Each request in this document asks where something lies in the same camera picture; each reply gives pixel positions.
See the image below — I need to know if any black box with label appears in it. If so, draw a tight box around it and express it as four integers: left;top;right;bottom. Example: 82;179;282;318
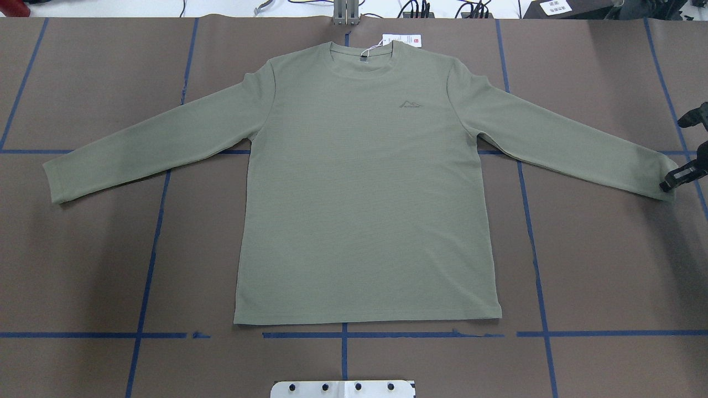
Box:
522;1;620;20

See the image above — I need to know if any olive green long-sleeve shirt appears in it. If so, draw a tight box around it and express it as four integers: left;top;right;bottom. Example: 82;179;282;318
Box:
43;42;677;326

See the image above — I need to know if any red water bottle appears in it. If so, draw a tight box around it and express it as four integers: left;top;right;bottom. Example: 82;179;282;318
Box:
0;0;31;18

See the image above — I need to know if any aluminium frame post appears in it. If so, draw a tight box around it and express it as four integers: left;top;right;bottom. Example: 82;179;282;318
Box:
332;0;361;25

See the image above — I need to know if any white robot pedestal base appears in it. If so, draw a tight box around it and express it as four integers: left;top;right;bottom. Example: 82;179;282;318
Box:
270;380;417;397

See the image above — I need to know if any white paper hang tag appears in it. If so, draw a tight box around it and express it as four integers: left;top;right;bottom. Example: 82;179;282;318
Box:
382;33;423;48

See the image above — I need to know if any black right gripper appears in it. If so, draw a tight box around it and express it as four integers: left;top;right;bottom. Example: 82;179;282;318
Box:
659;102;708;192

